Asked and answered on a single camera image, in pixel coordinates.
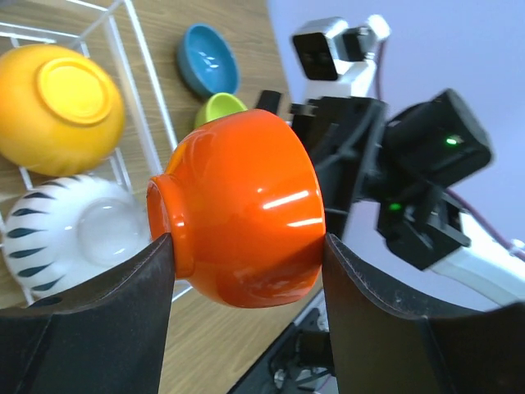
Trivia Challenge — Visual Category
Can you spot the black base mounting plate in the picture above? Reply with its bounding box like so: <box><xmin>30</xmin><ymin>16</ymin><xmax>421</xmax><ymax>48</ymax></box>
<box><xmin>229</xmin><ymin>298</ymin><xmax>336</xmax><ymax>393</ymax></box>

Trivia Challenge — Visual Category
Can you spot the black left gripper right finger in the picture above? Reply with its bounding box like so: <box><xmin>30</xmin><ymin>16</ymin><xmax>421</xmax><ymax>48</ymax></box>
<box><xmin>323</xmin><ymin>234</ymin><xmax>524</xmax><ymax>393</ymax></box>

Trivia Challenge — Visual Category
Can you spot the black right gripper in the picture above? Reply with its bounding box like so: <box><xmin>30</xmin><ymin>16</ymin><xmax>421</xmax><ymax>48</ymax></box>
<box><xmin>290</xmin><ymin>89</ymin><xmax>492</xmax><ymax>270</ymax></box>

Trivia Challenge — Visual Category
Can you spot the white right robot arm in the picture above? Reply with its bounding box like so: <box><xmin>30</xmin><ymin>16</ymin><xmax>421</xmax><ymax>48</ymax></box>
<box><xmin>290</xmin><ymin>89</ymin><xmax>524</xmax><ymax>305</ymax></box>

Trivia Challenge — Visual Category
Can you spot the lime green bowl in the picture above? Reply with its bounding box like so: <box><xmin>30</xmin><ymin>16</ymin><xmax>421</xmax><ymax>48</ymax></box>
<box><xmin>194</xmin><ymin>92</ymin><xmax>248</xmax><ymax>128</ymax></box>

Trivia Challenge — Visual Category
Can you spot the blue bowl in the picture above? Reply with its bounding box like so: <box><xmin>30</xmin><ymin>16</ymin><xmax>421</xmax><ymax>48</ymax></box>
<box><xmin>176</xmin><ymin>23</ymin><xmax>240</xmax><ymax>99</ymax></box>

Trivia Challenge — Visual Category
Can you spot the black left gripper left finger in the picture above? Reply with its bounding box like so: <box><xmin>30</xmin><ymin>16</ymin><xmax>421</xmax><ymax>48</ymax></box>
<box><xmin>1</xmin><ymin>234</ymin><xmax>175</xmax><ymax>393</ymax></box>

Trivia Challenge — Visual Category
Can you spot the white black striped bowl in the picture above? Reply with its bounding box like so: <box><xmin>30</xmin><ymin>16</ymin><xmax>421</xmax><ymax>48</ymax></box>
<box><xmin>2</xmin><ymin>175</ymin><xmax>150</xmax><ymax>299</ymax></box>

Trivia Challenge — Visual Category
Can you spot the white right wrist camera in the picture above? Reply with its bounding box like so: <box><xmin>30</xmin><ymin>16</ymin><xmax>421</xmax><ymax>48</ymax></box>
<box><xmin>291</xmin><ymin>14</ymin><xmax>390</xmax><ymax>102</ymax></box>

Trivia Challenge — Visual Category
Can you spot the white wire dish rack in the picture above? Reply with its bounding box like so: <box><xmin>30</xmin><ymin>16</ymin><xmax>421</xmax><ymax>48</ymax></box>
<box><xmin>1</xmin><ymin>1</ymin><xmax>177</xmax><ymax>308</ymax></box>

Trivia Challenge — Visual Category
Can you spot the yellow orange bowl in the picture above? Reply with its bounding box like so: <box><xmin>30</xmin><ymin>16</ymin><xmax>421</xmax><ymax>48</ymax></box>
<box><xmin>1</xmin><ymin>44</ymin><xmax>126</xmax><ymax>176</ymax></box>

